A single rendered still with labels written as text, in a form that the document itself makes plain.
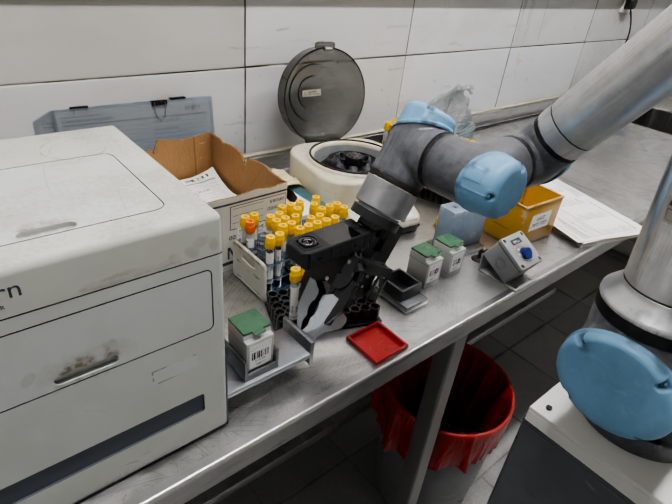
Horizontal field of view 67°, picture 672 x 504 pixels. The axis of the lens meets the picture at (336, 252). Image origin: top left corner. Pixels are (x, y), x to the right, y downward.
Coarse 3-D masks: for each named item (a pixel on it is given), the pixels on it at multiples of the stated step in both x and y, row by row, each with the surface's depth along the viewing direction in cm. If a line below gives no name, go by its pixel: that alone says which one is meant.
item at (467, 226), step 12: (444, 204) 100; (456, 204) 101; (444, 216) 100; (456, 216) 98; (468, 216) 100; (480, 216) 103; (444, 228) 101; (456, 228) 100; (468, 228) 102; (480, 228) 105; (432, 240) 106; (468, 240) 105; (468, 252) 104
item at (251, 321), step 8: (248, 312) 66; (256, 312) 66; (232, 320) 64; (240, 320) 64; (248, 320) 64; (256, 320) 64; (264, 320) 65; (240, 328) 63; (248, 328) 63; (256, 328) 63; (264, 328) 63
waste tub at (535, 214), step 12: (528, 192) 116; (540, 192) 114; (552, 192) 111; (528, 204) 117; (540, 204) 105; (552, 204) 108; (504, 216) 108; (516, 216) 105; (528, 216) 105; (540, 216) 108; (552, 216) 111; (492, 228) 111; (504, 228) 109; (516, 228) 106; (528, 228) 107; (540, 228) 110
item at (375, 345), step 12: (372, 324) 81; (348, 336) 78; (360, 336) 80; (372, 336) 80; (384, 336) 80; (396, 336) 79; (360, 348) 76; (372, 348) 78; (384, 348) 78; (396, 348) 78; (372, 360) 75; (384, 360) 76
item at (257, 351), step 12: (228, 324) 65; (228, 336) 66; (240, 336) 63; (252, 336) 63; (264, 336) 64; (240, 348) 64; (252, 348) 63; (264, 348) 64; (252, 360) 64; (264, 360) 66
